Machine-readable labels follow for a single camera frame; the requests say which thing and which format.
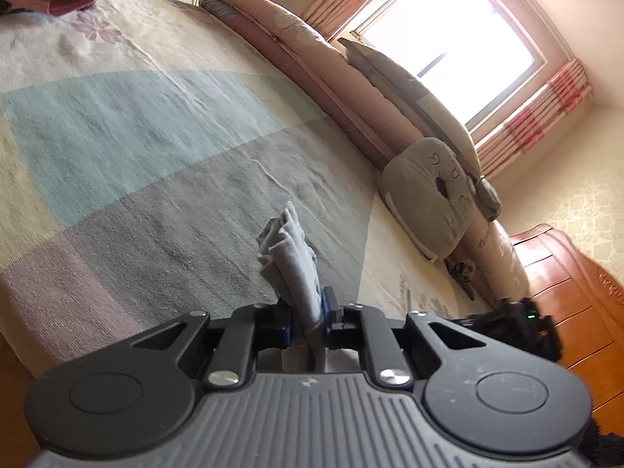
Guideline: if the wooden headboard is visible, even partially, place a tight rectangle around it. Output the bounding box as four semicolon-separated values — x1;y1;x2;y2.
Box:
512;224;624;435

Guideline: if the pink striped curtain right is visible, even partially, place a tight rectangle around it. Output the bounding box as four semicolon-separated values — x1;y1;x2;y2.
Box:
477;58;593;177

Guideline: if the grey cat face cushion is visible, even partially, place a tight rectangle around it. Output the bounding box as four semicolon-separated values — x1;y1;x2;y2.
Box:
380;137;475;262

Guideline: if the folded pink quilt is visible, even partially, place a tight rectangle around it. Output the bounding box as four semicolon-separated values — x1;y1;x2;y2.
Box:
201;0;531;304

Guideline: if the small dark patterned item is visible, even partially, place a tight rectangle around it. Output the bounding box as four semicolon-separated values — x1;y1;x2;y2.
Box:
445;259;476;301

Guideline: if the light grey garment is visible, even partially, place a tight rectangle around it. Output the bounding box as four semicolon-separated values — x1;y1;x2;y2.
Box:
255;200;362;376

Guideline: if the grey patchwork pillow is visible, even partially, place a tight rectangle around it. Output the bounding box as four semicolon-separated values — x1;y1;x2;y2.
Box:
339;38;501;222

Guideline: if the patchwork floral bed sheet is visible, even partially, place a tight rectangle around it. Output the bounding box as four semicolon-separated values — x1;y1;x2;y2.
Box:
1;0;486;374

